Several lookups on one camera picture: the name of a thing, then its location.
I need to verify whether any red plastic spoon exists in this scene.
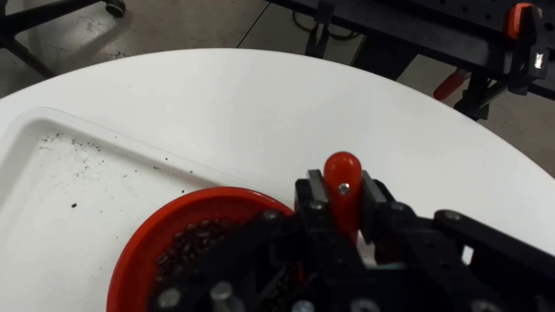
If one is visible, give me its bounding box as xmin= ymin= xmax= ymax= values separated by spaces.
xmin=323 ymin=150 xmax=365 ymax=232

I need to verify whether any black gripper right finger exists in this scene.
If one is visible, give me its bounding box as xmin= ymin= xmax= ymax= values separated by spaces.
xmin=360 ymin=176 xmax=555 ymax=312

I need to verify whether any black work table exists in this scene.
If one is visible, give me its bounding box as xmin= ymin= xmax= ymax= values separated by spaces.
xmin=268 ymin=0 xmax=555 ymax=100

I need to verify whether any black office chair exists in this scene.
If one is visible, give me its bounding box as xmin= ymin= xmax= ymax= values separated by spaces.
xmin=0 ymin=0 xmax=129 ymax=76

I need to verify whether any red plastic bowl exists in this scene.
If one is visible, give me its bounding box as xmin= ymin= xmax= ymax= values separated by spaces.
xmin=105 ymin=185 xmax=297 ymax=312

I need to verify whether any white plastic tray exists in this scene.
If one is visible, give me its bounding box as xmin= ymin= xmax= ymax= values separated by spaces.
xmin=0 ymin=105 xmax=268 ymax=312

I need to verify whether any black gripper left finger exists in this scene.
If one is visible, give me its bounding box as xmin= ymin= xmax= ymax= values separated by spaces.
xmin=146 ymin=168 xmax=363 ymax=312

